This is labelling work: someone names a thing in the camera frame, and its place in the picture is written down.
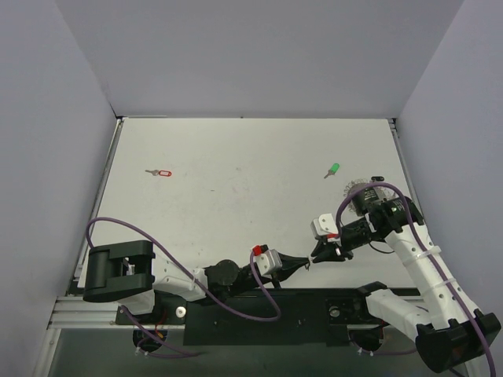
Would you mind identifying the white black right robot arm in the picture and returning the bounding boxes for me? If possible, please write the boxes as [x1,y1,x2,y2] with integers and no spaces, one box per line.
[311,181,501,376]

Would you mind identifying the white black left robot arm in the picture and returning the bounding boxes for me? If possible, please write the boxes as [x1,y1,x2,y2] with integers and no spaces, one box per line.
[83,240,310,303]

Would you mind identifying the metal disc with key rings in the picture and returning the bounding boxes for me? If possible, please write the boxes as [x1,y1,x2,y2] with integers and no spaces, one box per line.
[344,179,395,216]

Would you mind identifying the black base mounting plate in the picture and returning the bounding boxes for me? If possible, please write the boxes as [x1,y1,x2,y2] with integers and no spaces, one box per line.
[137,288,384,350]

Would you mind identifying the key with green cap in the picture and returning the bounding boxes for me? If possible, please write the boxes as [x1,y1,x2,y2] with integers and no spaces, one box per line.
[324,163,340,179]

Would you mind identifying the key with red tag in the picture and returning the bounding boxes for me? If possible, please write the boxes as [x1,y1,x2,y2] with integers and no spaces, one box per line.
[145,170,172,178]

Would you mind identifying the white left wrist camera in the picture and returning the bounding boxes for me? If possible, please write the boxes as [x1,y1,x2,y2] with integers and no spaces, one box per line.
[251,244,282,276]

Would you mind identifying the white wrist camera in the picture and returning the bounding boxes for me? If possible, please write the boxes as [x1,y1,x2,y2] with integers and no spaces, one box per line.
[310,213,340,240]
[251,244,282,276]

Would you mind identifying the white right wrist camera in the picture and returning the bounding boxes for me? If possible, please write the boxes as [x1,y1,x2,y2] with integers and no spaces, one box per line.
[310,213,340,240]

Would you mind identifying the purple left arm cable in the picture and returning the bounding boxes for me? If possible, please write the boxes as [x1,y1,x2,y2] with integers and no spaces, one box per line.
[85,216,282,322]

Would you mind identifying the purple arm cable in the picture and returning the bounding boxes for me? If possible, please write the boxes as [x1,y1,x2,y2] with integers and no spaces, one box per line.
[336,181,496,377]
[85,216,282,322]

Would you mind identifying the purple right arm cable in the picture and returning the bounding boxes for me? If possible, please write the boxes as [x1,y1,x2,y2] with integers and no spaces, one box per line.
[336,181,496,377]

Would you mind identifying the aluminium frame rail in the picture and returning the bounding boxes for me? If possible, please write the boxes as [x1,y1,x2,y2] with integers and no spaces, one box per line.
[48,296,118,329]

